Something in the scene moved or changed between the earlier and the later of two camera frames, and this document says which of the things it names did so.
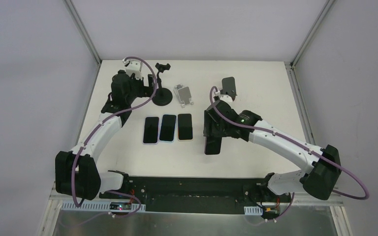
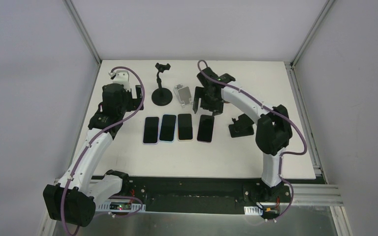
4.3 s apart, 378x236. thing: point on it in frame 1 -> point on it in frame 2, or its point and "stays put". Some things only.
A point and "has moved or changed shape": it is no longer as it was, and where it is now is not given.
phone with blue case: x=167 y=131 stays put
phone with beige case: x=185 y=127 stays put
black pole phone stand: x=163 y=96 stays put
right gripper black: x=212 y=129 -> x=207 y=102
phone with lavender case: x=150 y=132 stays put
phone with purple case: x=212 y=145 has moved or changed shape
